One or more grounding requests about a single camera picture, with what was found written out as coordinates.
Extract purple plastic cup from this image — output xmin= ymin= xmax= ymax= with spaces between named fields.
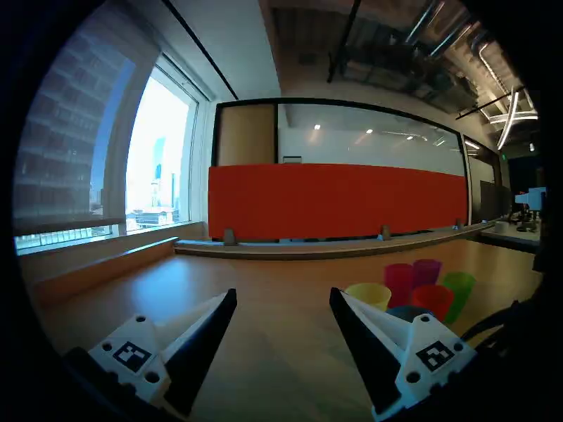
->
xmin=412 ymin=258 xmax=443 ymax=289

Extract pink plastic cup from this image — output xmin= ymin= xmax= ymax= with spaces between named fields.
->
xmin=383 ymin=263 xmax=415 ymax=309

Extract red plastic cup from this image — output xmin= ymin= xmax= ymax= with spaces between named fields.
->
xmin=412 ymin=284 xmax=455 ymax=323

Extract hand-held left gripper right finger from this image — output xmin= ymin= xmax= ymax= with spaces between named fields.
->
xmin=329 ymin=287 xmax=479 ymax=422

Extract black cable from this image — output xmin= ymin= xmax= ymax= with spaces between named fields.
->
xmin=462 ymin=300 xmax=521 ymax=343

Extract blue plastic cup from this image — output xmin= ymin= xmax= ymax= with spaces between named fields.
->
xmin=385 ymin=305 xmax=436 ymax=324

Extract yellow plastic cup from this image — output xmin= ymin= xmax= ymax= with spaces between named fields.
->
xmin=344 ymin=282 xmax=393 ymax=312

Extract green plastic cup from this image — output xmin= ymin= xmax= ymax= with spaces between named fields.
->
xmin=441 ymin=271 xmax=477 ymax=326

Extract red desk screen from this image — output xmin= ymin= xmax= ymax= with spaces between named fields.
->
xmin=208 ymin=163 xmax=468 ymax=246

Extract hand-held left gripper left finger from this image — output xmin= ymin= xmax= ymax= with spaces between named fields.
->
xmin=87 ymin=288 xmax=239 ymax=418

